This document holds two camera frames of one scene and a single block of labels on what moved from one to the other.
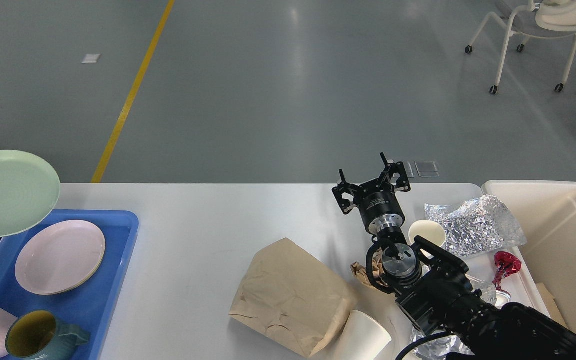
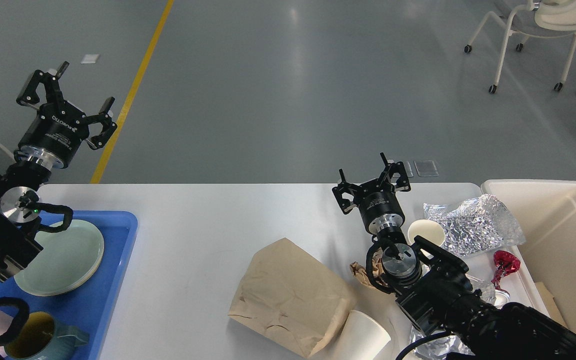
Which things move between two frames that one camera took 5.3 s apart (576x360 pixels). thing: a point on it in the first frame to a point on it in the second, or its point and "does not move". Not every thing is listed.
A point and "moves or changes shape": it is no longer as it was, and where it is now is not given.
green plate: [9, 192] moves or changes shape
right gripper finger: [344, 193] does not move
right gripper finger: [385, 177] does not move
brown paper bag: [294, 297] does not move
